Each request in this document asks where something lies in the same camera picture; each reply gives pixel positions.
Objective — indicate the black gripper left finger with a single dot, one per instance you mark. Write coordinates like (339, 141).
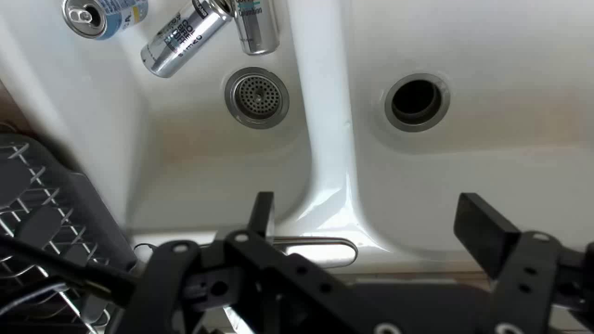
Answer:
(261, 216)

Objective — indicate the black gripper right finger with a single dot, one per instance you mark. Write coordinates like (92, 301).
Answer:
(489, 234)

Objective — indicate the white double basin sink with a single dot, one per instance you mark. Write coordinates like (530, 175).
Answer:
(327, 154)

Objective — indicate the metal sink strainer drain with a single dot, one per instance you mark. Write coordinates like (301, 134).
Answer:
(257, 97)

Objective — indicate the grey dish rack tray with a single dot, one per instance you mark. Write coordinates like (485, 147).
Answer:
(94, 204)

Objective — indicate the tall silver can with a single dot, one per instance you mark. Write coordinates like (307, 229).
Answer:
(257, 28)

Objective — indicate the silver can with dark label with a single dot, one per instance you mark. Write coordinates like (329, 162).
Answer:
(183, 39)

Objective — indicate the light blue drink can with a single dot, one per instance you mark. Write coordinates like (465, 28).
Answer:
(103, 15)

